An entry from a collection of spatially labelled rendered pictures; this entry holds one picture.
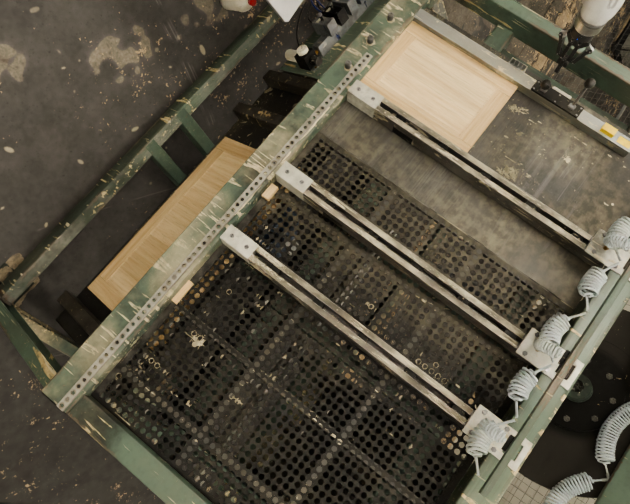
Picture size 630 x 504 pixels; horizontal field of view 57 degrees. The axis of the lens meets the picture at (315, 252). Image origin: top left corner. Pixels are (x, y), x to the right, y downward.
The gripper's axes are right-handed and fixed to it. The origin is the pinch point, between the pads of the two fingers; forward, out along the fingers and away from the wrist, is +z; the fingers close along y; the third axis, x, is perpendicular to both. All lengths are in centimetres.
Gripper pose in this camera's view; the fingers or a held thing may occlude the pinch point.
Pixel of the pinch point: (561, 63)
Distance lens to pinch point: 233.0
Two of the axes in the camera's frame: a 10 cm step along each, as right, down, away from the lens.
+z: 0.1, 2.8, 9.6
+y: -7.9, -5.9, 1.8
